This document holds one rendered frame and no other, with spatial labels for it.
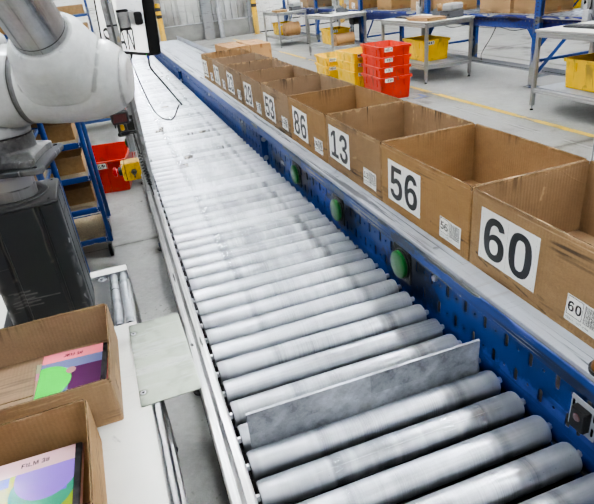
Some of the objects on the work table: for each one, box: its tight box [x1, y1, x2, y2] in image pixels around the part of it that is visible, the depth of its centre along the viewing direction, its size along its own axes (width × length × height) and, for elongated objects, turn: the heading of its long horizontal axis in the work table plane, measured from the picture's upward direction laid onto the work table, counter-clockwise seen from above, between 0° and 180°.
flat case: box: [34, 342, 108, 399], centre depth 107 cm, size 14×19×2 cm
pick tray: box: [0, 303, 124, 437], centre depth 104 cm, size 28×38×10 cm
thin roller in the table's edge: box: [119, 272, 135, 323], centre depth 141 cm, size 2×28×2 cm, turn 31°
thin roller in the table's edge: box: [110, 274, 124, 326], centre depth 141 cm, size 2×28×2 cm, turn 31°
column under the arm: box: [0, 178, 115, 328], centre depth 128 cm, size 26×26×33 cm
